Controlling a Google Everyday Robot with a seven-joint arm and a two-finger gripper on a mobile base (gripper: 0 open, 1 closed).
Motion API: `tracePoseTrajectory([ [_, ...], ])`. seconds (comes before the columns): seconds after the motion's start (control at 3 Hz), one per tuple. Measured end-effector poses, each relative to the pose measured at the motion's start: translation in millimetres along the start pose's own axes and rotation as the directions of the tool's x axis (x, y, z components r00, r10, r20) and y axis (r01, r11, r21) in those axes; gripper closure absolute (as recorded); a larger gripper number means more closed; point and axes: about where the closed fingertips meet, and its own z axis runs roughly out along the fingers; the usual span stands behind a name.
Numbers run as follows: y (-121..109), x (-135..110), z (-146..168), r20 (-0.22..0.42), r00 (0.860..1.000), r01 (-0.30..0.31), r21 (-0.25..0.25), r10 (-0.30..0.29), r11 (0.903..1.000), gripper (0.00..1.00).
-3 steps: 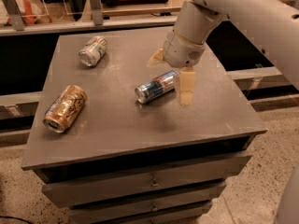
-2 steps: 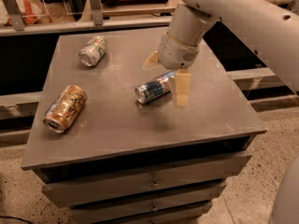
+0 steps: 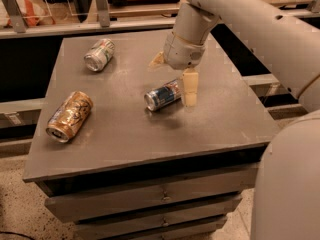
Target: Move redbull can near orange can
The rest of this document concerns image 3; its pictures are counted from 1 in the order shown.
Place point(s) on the white green soda can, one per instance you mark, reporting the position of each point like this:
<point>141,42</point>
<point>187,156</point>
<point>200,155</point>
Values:
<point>99,55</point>

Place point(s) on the grey drawer cabinet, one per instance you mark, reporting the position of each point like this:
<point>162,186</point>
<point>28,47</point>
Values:
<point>132,174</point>

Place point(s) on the orange gold soda can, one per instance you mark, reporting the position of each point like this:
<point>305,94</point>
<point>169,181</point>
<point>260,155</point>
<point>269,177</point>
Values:
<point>69,117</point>

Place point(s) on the blue silver redbull can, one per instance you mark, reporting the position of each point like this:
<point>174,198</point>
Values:
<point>162,96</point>

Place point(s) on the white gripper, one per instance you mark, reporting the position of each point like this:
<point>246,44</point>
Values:
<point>182,53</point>

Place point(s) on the orange white cloth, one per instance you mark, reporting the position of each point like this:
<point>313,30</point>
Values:
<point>33,13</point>

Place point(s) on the metal railing with posts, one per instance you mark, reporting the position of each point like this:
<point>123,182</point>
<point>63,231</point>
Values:
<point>100,17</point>

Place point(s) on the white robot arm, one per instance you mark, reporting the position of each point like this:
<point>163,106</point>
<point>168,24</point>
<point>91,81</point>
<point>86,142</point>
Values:
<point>287,189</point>

